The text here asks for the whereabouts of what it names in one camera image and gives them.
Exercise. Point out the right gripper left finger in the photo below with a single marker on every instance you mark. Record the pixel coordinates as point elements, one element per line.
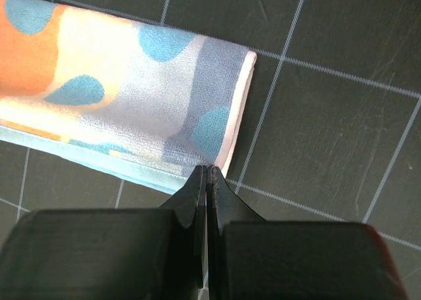
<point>148,253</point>

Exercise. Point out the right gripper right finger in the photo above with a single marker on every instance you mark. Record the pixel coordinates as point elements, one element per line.
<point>254,258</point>

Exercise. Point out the patterned white cloth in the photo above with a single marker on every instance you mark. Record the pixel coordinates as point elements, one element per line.
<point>141,102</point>

